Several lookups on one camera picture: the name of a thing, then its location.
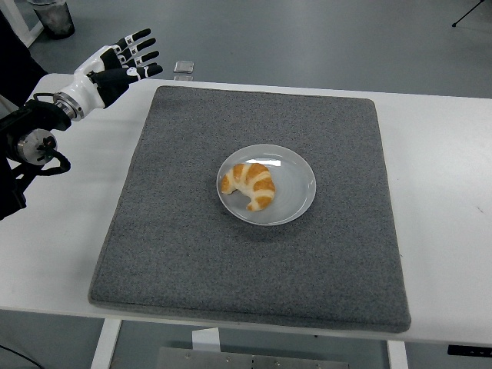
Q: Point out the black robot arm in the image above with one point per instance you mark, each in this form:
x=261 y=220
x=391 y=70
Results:
x=27 y=127

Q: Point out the white frame furniture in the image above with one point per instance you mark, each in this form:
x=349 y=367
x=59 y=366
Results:
x=27 y=36

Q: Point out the black table control box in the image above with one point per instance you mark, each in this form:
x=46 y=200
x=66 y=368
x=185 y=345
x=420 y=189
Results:
x=469 y=350

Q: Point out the silver floor socket box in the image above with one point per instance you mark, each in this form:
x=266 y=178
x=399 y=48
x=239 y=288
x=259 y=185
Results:
x=183 y=67

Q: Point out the white table leg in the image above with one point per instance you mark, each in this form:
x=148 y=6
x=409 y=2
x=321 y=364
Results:
x=105 y=344
x=397 y=355

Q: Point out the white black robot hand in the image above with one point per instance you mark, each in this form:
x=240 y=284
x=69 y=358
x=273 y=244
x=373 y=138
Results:
x=111 y=82

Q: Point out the grey felt mat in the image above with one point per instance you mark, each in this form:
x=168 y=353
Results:
x=246 y=269

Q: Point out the person's leg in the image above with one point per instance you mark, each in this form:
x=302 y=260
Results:
x=15 y=61

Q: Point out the black tripod leg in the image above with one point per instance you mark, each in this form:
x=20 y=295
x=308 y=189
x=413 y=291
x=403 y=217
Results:
x=467 y=13

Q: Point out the white round plate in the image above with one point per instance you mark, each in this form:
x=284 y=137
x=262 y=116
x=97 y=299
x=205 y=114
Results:
x=296 y=188

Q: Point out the grey trash bin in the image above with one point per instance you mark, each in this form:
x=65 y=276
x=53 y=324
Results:
x=55 y=19

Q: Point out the golden brown croissant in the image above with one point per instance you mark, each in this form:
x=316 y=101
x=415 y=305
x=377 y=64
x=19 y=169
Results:
x=253 y=184

